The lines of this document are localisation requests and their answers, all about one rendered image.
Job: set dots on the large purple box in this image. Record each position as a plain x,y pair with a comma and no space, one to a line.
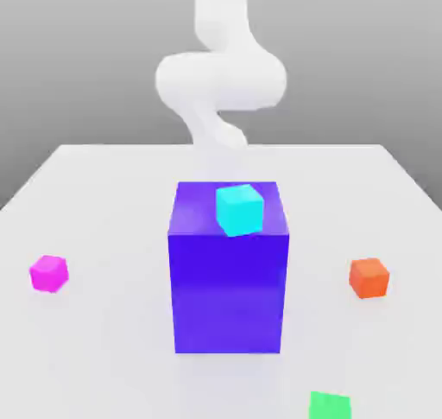
226,294

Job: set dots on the small orange cube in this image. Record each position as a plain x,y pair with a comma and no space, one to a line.
368,279

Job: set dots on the small green cube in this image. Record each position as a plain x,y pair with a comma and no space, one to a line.
328,407

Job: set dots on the small magenta cube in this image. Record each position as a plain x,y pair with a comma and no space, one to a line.
48,274

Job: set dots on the small cyan cube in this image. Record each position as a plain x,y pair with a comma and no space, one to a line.
239,211

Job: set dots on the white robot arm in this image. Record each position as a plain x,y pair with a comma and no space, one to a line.
221,80

